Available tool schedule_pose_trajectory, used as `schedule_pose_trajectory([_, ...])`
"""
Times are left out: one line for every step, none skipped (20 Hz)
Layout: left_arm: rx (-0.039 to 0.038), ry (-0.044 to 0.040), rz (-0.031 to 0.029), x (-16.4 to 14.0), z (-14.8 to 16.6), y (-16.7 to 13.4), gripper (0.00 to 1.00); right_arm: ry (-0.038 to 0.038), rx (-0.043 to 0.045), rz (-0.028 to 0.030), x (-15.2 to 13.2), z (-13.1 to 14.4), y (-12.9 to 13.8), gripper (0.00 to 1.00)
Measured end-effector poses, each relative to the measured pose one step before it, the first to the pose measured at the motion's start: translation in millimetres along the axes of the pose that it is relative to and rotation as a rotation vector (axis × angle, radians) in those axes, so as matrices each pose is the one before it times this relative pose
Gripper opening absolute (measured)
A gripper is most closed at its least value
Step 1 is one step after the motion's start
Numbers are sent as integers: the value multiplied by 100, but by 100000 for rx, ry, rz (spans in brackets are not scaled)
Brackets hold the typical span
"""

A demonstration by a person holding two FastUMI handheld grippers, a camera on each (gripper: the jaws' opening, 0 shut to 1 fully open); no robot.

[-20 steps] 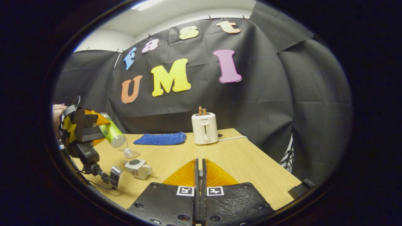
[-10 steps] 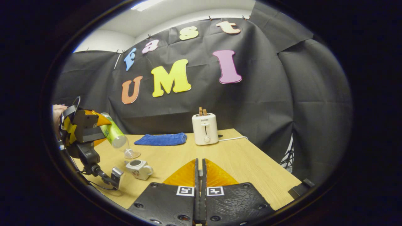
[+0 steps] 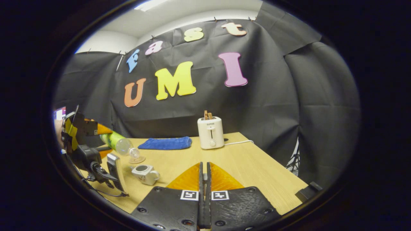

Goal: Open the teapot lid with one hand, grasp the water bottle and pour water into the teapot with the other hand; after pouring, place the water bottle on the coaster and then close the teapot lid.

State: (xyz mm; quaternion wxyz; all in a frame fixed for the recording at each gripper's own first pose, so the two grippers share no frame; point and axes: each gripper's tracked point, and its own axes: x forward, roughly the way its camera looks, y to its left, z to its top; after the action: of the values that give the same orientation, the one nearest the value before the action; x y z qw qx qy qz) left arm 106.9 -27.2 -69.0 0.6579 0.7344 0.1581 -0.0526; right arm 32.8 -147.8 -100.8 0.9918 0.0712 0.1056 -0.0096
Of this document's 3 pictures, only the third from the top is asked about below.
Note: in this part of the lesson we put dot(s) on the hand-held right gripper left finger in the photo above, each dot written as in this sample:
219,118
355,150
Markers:
170,208

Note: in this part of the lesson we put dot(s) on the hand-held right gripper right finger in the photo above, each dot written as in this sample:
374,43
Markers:
240,208

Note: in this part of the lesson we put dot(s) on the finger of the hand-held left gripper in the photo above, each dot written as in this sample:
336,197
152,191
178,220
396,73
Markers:
86,126
103,152

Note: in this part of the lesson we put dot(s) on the clear water bottle green label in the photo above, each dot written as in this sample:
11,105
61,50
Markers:
120,144

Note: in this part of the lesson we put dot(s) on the round wooden coaster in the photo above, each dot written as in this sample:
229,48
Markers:
141,159

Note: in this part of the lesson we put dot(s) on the white ceramic teacup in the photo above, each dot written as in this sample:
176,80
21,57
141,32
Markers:
144,176

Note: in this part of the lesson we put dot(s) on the computer monitor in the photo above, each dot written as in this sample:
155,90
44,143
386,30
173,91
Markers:
59,114

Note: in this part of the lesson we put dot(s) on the blue towel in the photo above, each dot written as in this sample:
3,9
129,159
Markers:
165,143

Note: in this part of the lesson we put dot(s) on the metal stand legs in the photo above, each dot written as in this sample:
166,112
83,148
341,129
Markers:
293,163

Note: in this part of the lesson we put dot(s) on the black block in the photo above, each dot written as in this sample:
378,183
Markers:
310,191

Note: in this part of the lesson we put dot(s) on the white toaster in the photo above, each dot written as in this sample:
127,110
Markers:
210,134

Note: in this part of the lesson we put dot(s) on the ceiling light panel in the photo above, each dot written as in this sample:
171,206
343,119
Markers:
149,4

